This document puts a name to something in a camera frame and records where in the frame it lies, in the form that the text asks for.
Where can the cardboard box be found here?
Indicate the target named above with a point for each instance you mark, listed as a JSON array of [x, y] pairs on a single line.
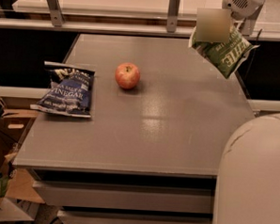
[[18, 199]]

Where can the green jalapeno chip bag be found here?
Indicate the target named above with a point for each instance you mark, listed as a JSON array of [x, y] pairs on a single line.
[[226, 57]]

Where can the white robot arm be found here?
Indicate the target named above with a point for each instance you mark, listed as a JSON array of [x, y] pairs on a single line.
[[248, 181]]

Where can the grey drawer cabinet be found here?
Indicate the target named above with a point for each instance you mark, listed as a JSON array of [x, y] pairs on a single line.
[[147, 155]]

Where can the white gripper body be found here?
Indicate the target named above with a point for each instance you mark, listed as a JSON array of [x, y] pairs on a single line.
[[242, 5]]

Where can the metal railing frame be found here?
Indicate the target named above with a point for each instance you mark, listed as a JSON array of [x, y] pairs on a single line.
[[164, 18]]

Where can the red apple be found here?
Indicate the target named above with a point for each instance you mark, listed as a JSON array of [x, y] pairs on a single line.
[[127, 75]]

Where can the blue salt vinegar chip bag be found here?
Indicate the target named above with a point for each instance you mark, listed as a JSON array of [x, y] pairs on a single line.
[[70, 91]]

